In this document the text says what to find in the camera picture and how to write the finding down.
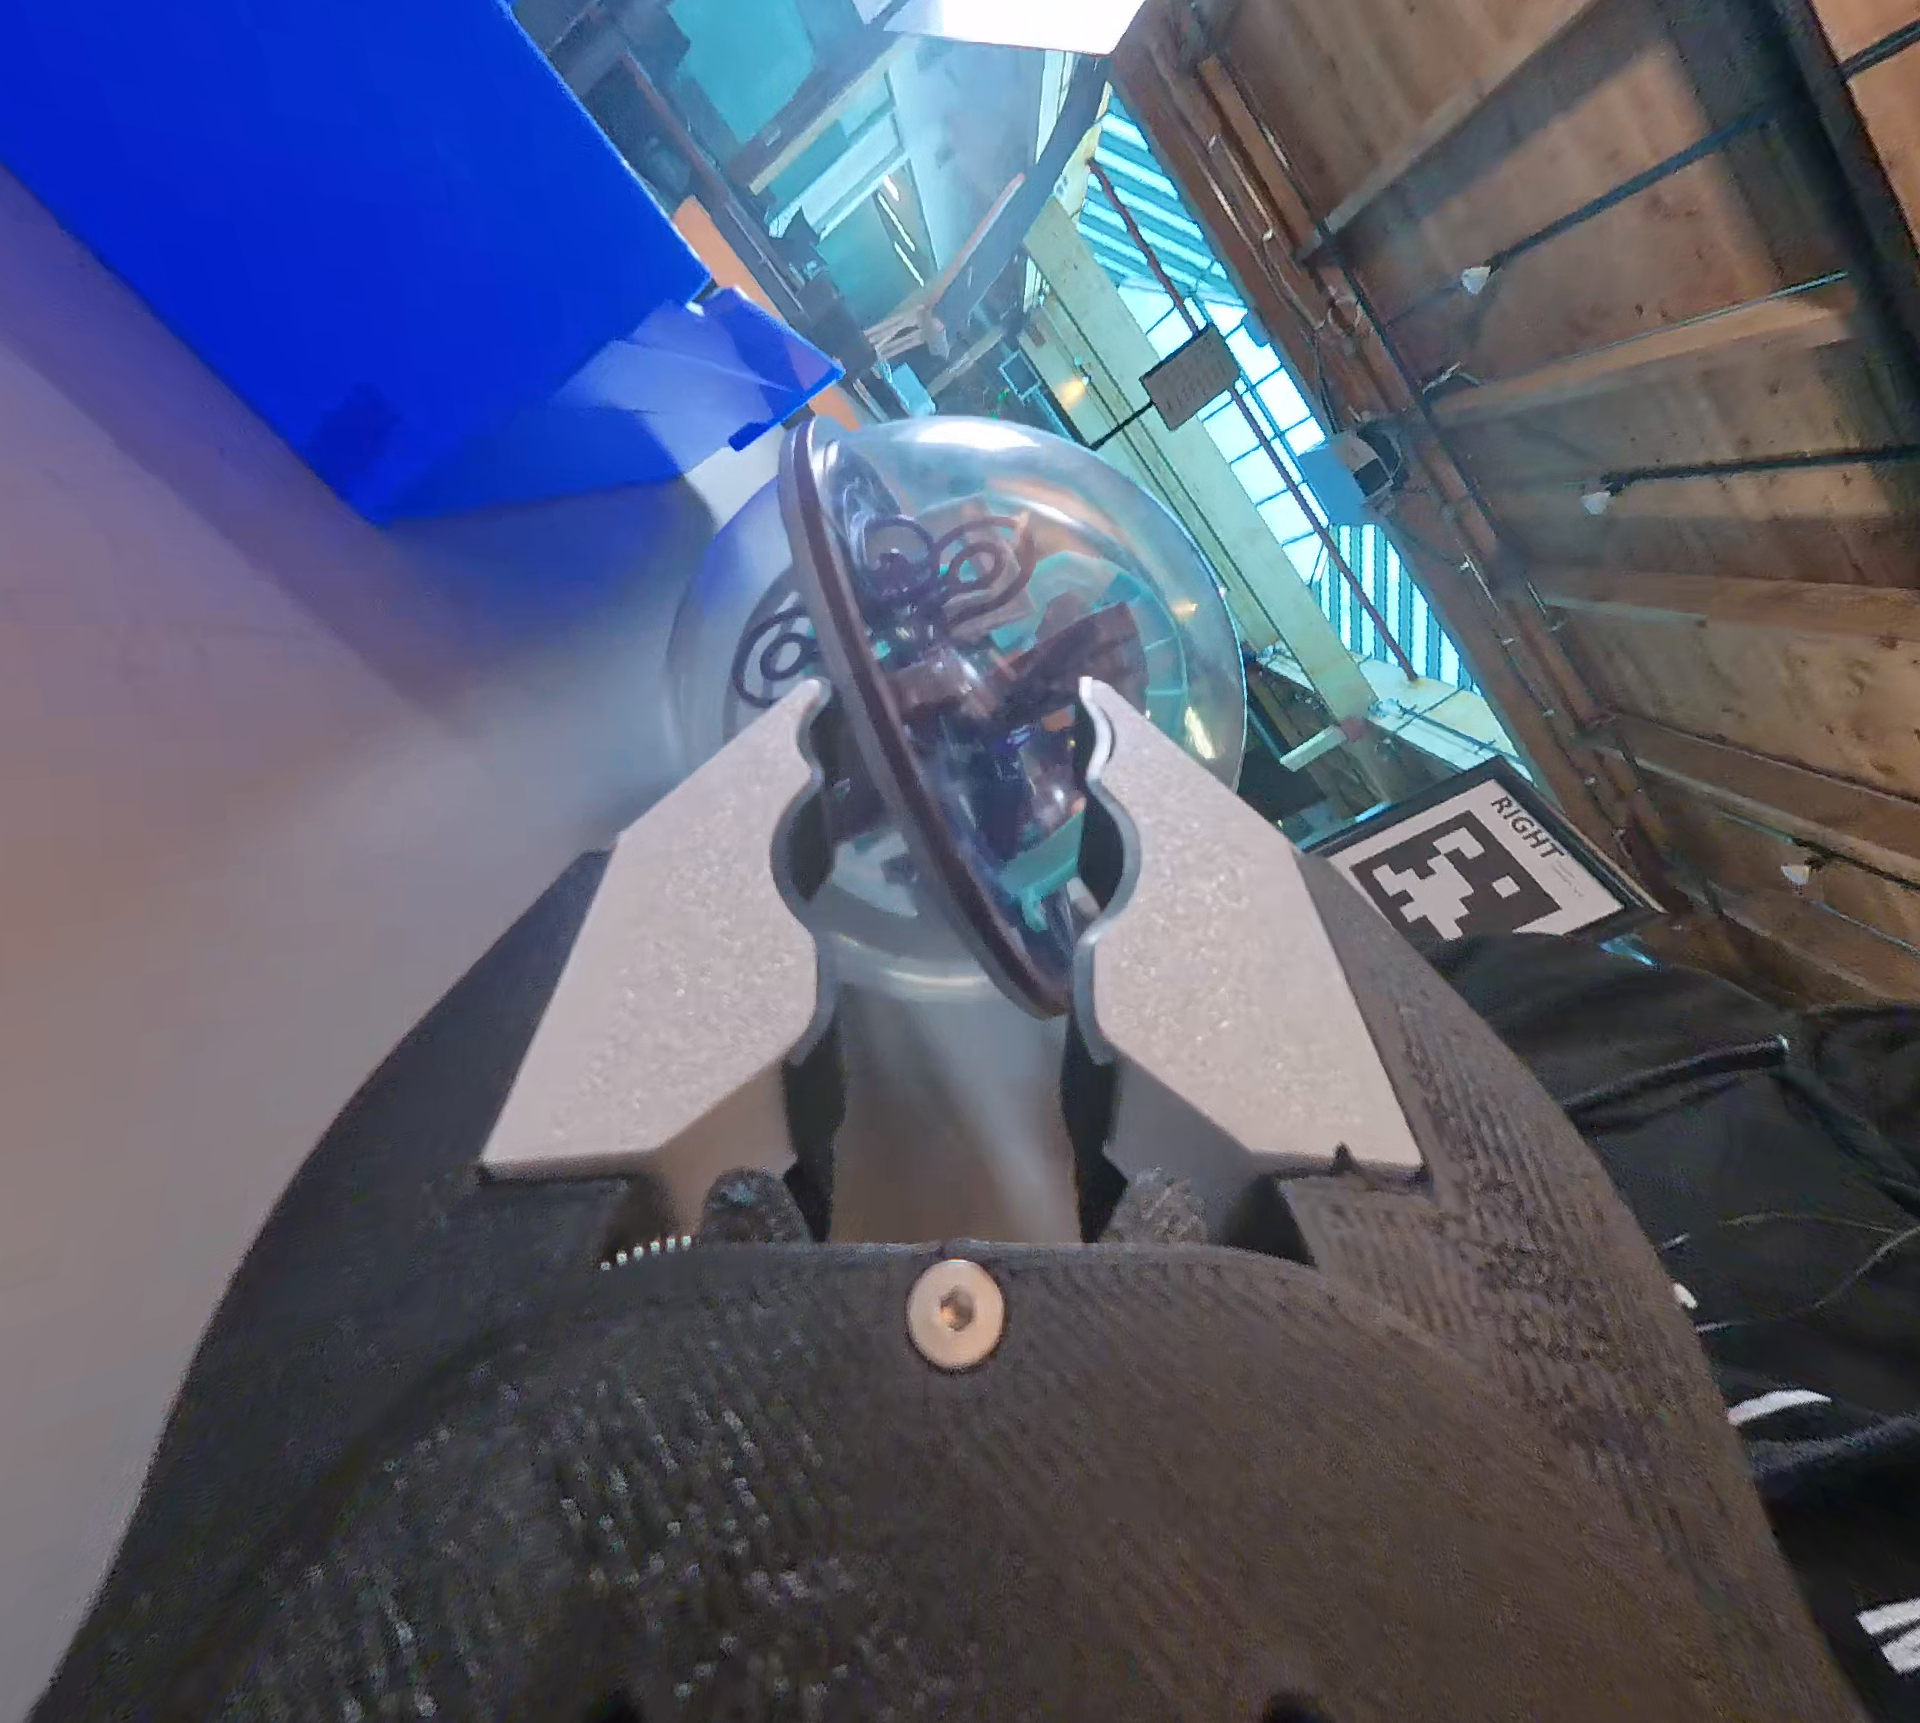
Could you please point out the clear maze ball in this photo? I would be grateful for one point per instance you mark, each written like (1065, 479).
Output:
(1025, 587)

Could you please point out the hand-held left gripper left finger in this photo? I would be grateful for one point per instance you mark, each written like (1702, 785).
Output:
(661, 1000)

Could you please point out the person's black clothing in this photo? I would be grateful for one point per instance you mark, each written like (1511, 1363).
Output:
(1807, 1304)

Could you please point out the blue plastic tray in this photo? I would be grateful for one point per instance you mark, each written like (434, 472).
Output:
(298, 101)

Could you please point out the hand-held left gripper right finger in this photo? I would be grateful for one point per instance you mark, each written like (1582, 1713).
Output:
(1250, 1000)

